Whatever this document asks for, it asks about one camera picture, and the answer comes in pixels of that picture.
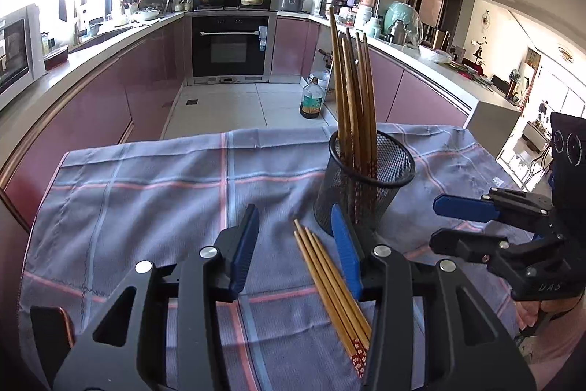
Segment flower-tipped wooden chopstick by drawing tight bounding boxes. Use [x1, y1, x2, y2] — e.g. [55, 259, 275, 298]
[304, 230, 371, 341]
[293, 230, 364, 379]
[305, 226, 372, 325]
[293, 218, 369, 362]

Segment mint green wrapped appliance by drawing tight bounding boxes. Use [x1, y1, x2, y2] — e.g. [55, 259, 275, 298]
[382, 1, 424, 48]

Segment person's right hand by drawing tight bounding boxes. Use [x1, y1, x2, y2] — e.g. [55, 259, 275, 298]
[515, 298, 543, 337]

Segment cooking oil bottle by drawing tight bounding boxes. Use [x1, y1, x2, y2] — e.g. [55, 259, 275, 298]
[300, 76, 327, 120]

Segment bunch of wooden chopsticks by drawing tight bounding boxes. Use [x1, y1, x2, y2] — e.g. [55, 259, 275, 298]
[329, 6, 380, 190]

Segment black mesh pen holder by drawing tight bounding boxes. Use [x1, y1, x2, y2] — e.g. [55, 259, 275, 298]
[314, 130, 416, 236]

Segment person's right forearm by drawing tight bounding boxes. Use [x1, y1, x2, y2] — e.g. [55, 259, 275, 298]
[522, 313, 586, 391]

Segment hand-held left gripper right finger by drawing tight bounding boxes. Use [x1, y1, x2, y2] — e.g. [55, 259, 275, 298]
[330, 204, 536, 391]

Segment pink kitchen base cabinets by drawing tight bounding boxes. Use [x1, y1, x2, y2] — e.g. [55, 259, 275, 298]
[270, 15, 472, 128]
[0, 13, 193, 213]

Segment framed wall picture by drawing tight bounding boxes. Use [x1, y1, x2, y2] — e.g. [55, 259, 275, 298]
[419, 0, 445, 27]

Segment steel sink faucet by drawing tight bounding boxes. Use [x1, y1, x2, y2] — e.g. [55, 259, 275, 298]
[73, 6, 90, 46]

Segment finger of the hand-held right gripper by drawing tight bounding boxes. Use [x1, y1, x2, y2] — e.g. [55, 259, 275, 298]
[429, 227, 566, 277]
[433, 188, 557, 223]

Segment steel thermos flask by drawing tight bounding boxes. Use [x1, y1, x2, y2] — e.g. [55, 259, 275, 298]
[389, 20, 408, 46]

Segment stainless steel stock pot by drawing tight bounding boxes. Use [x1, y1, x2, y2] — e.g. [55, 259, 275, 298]
[319, 0, 349, 17]

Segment white microwave oven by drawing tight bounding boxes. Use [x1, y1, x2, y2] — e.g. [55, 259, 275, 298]
[0, 4, 47, 110]

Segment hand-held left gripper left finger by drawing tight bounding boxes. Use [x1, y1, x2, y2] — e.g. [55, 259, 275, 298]
[52, 203, 261, 391]

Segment dark red lidded container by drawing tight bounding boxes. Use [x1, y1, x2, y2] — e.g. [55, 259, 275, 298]
[43, 45, 69, 71]

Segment stainless kitchen sink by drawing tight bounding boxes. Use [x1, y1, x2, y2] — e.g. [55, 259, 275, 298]
[68, 25, 133, 53]

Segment black built-in oven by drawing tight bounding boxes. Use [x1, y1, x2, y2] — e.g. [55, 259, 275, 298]
[185, 12, 278, 86]

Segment blue-grey plaid tablecloth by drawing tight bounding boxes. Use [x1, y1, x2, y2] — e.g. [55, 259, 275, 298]
[18, 123, 527, 391]

